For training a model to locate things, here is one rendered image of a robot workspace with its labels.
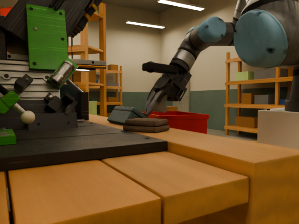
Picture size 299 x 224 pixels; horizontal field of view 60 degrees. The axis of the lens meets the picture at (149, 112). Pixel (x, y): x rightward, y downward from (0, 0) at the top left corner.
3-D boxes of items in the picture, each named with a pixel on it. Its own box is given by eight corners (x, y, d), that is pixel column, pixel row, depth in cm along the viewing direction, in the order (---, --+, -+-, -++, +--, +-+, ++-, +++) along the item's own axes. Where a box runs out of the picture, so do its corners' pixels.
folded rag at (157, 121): (122, 130, 67) (122, 119, 67) (139, 127, 74) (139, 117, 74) (155, 133, 62) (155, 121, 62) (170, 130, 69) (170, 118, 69)
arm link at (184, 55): (185, 47, 86) (171, 51, 93) (179, 58, 85) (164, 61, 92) (199, 62, 89) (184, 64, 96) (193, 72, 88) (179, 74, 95)
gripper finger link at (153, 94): (156, 122, 86) (169, 100, 88) (143, 113, 83) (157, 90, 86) (151, 122, 89) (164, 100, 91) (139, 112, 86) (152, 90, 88)
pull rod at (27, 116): (34, 123, 56) (34, 96, 55) (36, 124, 53) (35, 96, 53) (5, 124, 53) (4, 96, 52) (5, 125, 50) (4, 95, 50)
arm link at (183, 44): (197, 20, 88) (186, 30, 96) (182, 45, 86) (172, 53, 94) (214, 34, 90) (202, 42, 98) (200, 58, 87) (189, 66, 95)
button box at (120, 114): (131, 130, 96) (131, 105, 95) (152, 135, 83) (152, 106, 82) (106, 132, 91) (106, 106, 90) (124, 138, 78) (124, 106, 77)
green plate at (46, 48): (64, 79, 88) (59, 22, 92) (69, 70, 81) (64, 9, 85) (27, 77, 82) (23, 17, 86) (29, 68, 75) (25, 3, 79)
